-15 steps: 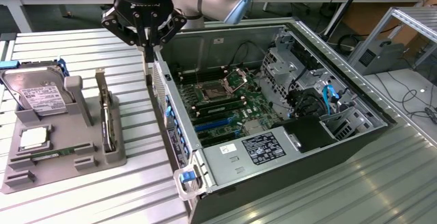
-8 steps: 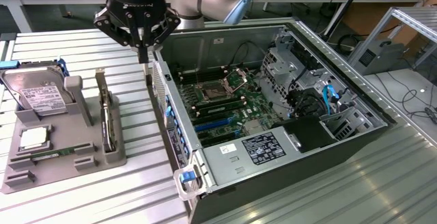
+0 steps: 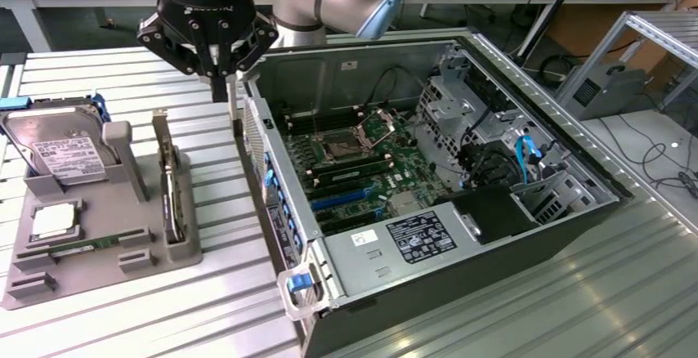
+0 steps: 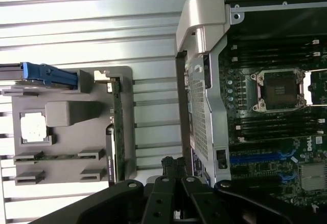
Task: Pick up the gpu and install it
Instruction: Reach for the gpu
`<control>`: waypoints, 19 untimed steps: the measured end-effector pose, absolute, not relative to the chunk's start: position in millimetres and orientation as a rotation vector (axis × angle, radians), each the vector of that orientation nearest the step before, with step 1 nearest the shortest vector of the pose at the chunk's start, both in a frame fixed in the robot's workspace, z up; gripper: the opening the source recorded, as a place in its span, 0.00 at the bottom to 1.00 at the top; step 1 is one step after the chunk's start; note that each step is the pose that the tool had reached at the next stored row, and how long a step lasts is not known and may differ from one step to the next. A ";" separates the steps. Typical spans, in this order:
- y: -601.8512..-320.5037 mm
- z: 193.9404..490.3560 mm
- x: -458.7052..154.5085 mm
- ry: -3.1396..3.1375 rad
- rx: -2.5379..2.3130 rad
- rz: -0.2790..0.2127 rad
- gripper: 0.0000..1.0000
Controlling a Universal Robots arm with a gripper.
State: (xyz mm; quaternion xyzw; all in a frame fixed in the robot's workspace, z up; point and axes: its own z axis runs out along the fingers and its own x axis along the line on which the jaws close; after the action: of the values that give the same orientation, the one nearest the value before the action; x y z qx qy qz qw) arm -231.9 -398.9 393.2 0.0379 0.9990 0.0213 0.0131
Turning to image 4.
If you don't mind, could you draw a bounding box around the black and silver PC case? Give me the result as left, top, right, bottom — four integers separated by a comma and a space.
175, 0, 327, 209

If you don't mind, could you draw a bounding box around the green motherboard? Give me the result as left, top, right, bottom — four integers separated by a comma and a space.
218, 29, 327, 206

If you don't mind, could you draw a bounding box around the green RAM stick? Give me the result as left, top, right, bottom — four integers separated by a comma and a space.
15, 154, 100, 161

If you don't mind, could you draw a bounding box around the hard disk with blue caddy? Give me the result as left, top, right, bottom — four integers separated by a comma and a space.
0, 62, 78, 92

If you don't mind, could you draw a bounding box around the silver chipset heatsink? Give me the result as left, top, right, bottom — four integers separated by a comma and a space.
299, 164, 327, 192

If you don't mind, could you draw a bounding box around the blue expansion slot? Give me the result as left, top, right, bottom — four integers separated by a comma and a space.
229, 154, 283, 165

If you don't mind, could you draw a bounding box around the silver CPU chip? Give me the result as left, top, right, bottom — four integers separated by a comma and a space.
20, 112, 50, 143

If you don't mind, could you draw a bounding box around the grey plastic parts rack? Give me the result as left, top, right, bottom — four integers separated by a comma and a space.
0, 66, 140, 186

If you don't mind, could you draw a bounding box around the black expansion slot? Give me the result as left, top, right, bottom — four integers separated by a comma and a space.
229, 142, 283, 152

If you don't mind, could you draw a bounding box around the CPU socket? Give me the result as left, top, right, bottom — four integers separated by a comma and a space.
251, 68, 308, 113

